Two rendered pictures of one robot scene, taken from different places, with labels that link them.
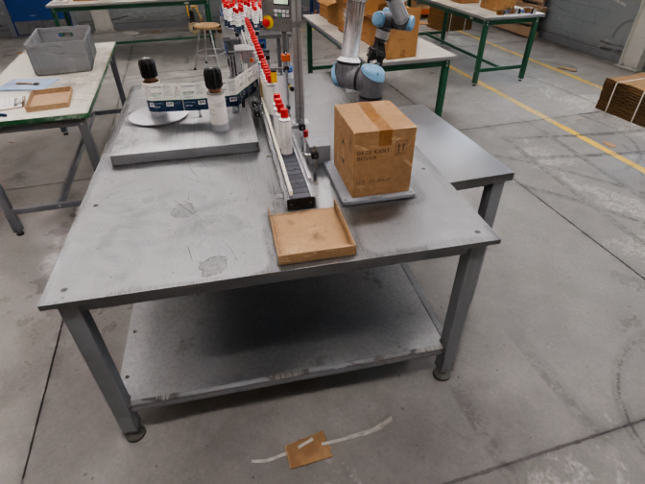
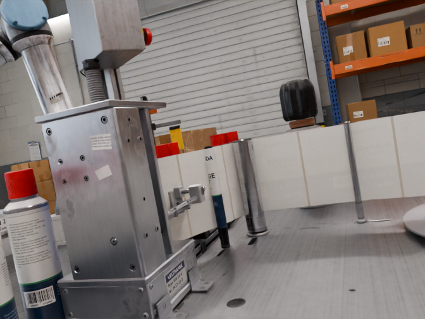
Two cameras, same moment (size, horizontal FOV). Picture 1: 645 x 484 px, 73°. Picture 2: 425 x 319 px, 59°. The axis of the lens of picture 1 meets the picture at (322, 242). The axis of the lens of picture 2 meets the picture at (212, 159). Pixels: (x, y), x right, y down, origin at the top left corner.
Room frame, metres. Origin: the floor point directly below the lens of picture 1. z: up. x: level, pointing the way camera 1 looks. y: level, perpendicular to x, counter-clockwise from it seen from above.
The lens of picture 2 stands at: (2.98, 0.81, 1.09)
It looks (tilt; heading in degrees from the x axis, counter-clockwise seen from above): 4 degrees down; 213
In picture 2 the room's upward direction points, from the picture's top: 10 degrees counter-clockwise
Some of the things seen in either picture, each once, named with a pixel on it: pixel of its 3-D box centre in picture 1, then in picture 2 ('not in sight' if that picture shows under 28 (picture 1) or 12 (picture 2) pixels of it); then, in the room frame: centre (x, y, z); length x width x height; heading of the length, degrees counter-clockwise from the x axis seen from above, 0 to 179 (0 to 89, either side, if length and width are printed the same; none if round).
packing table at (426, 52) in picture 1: (365, 71); not in sight; (4.80, -0.47, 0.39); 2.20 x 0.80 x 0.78; 16
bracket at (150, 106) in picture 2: (244, 47); (105, 111); (2.63, 0.43, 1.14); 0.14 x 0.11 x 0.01; 12
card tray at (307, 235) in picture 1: (309, 229); not in sight; (1.26, 0.05, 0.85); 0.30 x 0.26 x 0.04; 12
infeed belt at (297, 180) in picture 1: (274, 122); not in sight; (2.24, 0.25, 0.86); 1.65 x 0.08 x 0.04; 12
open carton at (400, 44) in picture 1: (394, 29); not in sight; (3.95, -0.62, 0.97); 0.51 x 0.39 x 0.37; 111
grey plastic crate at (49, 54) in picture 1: (63, 49); not in sight; (3.65, 2.01, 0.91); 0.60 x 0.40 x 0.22; 19
